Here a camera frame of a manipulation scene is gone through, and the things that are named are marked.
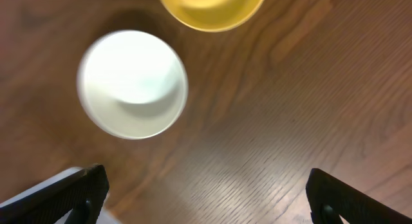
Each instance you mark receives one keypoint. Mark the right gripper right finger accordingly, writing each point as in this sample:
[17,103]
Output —
[333,201]

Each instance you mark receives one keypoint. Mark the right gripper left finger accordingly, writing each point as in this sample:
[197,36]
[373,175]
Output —
[58,198]

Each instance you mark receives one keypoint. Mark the yellow small bowl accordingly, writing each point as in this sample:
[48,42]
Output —
[212,15]

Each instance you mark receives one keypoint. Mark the white small bowl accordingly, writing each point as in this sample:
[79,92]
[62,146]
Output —
[132,84]

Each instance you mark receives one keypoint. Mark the grey small bowl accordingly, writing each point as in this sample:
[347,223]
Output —
[64,198]

